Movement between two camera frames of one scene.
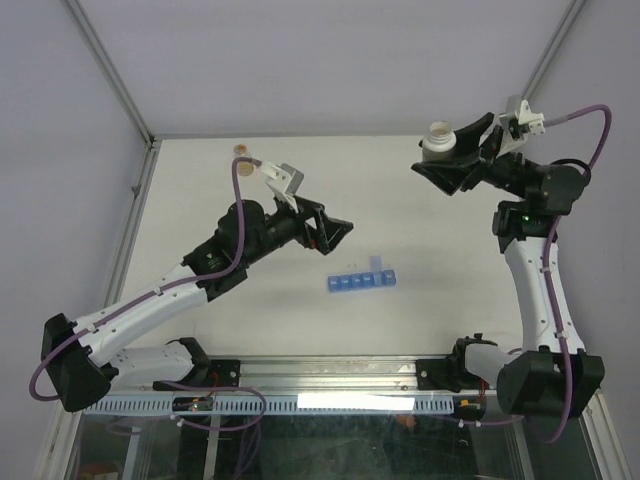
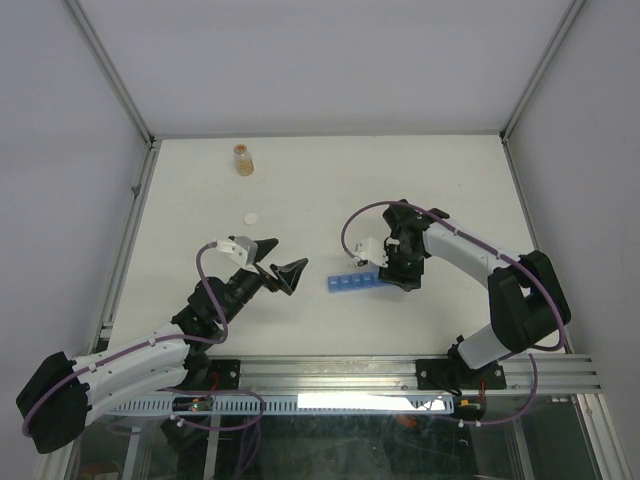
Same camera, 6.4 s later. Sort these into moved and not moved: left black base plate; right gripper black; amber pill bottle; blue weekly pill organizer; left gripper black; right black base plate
Moved: left gripper black; right gripper black
Not moved: left black base plate; blue weekly pill organizer; right black base plate; amber pill bottle
